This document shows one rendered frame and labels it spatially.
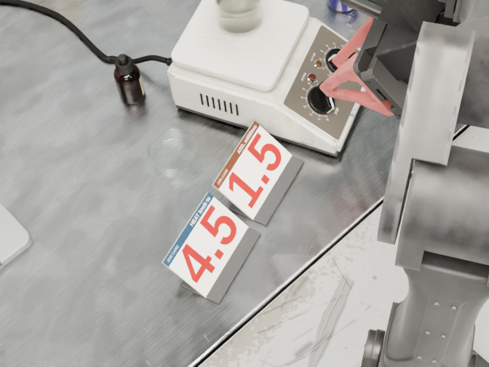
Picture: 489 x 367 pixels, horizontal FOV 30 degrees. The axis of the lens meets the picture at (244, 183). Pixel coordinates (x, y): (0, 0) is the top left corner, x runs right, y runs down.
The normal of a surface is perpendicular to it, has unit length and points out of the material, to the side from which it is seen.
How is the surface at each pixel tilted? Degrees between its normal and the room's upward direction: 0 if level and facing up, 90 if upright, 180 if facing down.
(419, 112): 36
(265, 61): 0
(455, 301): 92
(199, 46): 0
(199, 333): 0
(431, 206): 42
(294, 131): 90
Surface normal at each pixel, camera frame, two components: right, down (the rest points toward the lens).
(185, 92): -0.39, 0.80
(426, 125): -0.22, 0.05
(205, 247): 0.51, -0.16
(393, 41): -0.65, -0.60
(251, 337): -0.06, -0.53
